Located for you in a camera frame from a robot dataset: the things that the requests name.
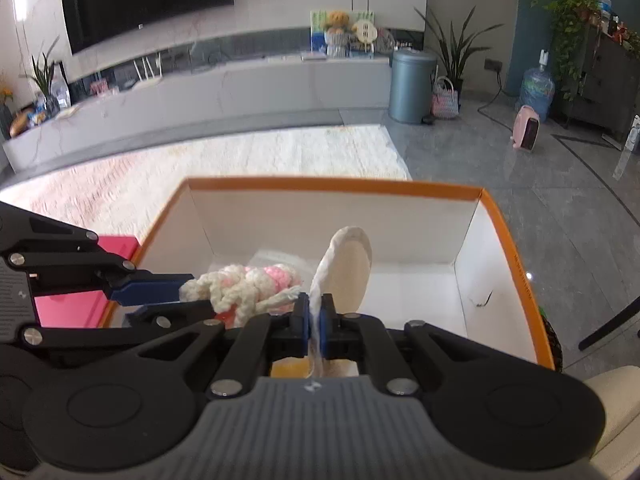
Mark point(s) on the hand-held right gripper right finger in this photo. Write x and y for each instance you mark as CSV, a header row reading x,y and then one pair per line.
x,y
328,327

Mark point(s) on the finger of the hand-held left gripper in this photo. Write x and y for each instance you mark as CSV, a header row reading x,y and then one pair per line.
x,y
165,317
145,287

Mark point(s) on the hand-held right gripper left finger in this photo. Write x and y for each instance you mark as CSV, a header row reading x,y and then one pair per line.
x,y
301,322

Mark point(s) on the white round cotton puff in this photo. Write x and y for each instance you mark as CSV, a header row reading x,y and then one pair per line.
x,y
350,265

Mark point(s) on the pink white knitted toy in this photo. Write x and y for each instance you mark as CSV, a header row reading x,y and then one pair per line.
x,y
240,287

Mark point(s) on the orange rimmed white box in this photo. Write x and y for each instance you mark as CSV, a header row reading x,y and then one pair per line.
x,y
430,280

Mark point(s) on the pink flat box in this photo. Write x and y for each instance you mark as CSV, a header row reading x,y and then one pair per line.
x,y
75,305

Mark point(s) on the cream patterned rug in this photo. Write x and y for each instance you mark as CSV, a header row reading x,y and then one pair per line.
x,y
225,160

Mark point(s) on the white long tv console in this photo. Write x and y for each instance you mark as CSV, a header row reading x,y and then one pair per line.
x,y
210,100

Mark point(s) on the white router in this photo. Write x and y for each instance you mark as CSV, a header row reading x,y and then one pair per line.
x,y
148,67

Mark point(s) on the black mesh basket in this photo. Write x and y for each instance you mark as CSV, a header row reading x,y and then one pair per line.
x,y
552,345

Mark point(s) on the small potted plant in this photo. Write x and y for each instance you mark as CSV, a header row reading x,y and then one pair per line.
x,y
44,77

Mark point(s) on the pink woven basket bag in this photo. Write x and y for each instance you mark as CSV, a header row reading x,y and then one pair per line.
x,y
445,102

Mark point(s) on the grey blue trash bin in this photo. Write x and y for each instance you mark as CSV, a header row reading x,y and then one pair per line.
x,y
411,85

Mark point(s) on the pink space heater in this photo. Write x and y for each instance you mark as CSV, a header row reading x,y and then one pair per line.
x,y
525,127

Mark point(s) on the black flat television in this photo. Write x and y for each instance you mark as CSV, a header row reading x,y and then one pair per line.
x,y
145,0

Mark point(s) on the round white sign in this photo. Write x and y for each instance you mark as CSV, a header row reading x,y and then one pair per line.
x,y
364,31

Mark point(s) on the cream seat cushion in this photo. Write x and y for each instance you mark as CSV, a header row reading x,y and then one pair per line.
x,y
617,410

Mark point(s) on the long leaf potted plant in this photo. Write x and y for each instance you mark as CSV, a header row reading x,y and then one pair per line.
x,y
457,55

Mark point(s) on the yellow teddy bear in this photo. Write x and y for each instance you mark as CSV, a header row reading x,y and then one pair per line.
x,y
336,21

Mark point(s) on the blue water jug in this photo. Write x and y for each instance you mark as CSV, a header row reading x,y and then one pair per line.
x,y
536,90

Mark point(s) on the dark grey cabinet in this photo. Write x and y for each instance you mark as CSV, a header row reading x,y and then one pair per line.
x,y
605,85

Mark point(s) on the green trailing ivy plant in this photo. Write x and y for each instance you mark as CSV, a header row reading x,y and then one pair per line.
x,y
570,25

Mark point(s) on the black chair frame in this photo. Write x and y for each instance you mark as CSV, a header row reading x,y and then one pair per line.
x,y
612,322

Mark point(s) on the wall power outlet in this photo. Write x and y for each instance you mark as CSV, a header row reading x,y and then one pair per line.
x,y
492,64

